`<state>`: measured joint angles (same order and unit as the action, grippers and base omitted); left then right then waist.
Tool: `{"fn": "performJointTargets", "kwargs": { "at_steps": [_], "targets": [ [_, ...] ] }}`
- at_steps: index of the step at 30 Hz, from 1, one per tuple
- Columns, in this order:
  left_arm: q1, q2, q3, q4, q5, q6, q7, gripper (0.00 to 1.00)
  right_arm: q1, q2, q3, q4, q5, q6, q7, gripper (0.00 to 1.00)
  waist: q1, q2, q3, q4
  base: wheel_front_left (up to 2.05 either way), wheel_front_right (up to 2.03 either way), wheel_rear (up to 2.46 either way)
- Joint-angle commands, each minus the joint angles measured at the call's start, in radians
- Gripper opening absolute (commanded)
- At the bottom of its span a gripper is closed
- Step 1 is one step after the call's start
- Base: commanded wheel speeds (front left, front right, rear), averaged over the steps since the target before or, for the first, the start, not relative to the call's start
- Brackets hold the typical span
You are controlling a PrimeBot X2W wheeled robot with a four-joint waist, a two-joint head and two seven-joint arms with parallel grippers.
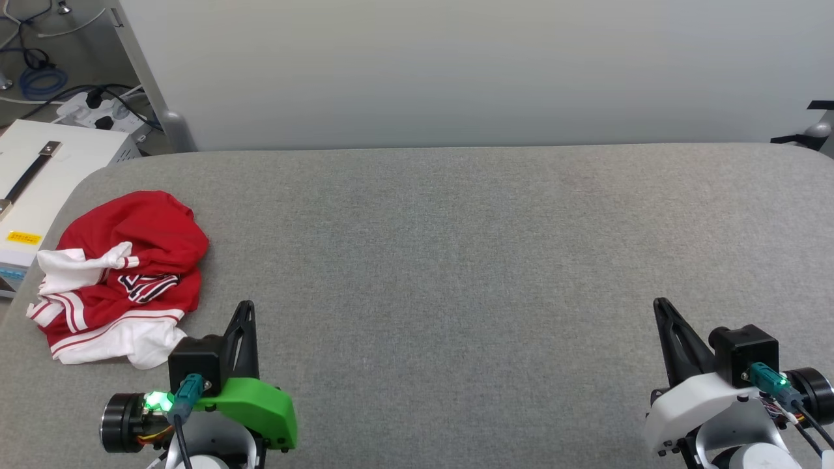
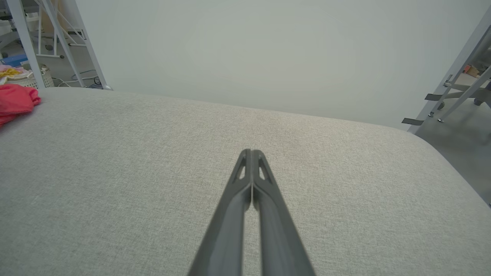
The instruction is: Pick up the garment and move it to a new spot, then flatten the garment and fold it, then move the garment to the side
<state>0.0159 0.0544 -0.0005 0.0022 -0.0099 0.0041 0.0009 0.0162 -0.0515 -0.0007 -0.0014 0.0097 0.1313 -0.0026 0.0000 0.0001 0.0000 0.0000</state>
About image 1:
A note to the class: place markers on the red and white basketball jersey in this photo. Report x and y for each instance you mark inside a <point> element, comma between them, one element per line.
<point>150,228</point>

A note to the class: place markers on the white partition panel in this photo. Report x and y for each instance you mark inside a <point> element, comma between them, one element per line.
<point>456,65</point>

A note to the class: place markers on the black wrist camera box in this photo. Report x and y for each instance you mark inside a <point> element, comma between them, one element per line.
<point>749,348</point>
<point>195,361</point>

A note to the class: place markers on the white power strip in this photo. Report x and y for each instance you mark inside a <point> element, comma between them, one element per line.
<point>73,104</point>

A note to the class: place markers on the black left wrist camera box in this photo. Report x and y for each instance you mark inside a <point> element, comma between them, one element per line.
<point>195,361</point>

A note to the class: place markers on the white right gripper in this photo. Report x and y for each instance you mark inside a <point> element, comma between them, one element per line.
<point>684,404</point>

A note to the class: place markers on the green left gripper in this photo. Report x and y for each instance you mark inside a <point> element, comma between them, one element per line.
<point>260,404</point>

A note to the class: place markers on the black tape strip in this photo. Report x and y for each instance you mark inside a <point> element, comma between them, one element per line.
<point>822,105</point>
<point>791,138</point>

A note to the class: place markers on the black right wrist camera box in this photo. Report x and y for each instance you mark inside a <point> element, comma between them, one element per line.
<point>749,348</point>

